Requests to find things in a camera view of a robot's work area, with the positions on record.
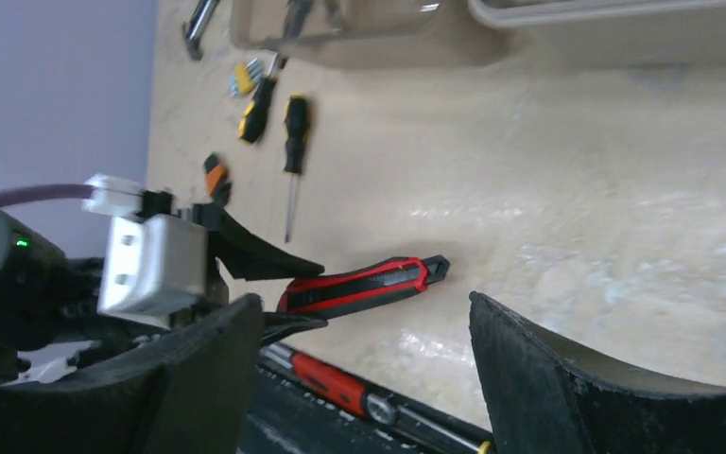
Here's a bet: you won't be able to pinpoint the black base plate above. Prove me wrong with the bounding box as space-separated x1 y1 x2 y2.
237 353 496 453

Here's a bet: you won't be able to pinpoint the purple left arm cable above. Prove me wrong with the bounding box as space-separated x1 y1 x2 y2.
0 183 96 220

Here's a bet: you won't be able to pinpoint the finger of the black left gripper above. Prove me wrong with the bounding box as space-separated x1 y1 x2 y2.
260 312 328 346

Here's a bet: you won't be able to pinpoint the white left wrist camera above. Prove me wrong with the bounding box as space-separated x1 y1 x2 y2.
82 174 207 330

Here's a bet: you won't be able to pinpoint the yellow black short screwdriver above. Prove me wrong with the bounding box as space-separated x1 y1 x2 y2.
284 95 311 243

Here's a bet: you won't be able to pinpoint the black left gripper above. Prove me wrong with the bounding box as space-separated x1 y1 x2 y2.
0 203 325 376

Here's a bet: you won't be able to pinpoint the red handled ratchet tool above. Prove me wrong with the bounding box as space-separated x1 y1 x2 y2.
260 343 397 426

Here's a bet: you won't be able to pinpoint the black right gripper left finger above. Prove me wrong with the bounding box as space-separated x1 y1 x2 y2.
0 294 264 453

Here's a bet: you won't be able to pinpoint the black long nose pliers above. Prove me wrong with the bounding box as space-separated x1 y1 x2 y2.
181 0 220 61

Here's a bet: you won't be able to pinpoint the yellow handled pliers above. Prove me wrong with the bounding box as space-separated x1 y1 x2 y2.
282 0 348 39

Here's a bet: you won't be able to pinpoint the orange black hex key set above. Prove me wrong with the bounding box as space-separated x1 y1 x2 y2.
202 152 232 207

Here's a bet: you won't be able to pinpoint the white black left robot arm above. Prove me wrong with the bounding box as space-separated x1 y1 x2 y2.
0 203 323 386

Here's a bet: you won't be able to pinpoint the beige translucent tool box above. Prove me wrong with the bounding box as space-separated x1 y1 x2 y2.
229 1 726 70

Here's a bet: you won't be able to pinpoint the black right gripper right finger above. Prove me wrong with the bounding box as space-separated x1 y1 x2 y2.
469 292 726 453

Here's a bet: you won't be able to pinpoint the black yellow stubby screwdriver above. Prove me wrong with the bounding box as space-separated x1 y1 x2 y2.
238 52 287 144

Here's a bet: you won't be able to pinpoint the red black utility knife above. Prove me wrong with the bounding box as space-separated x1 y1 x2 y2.
277 255 451 320

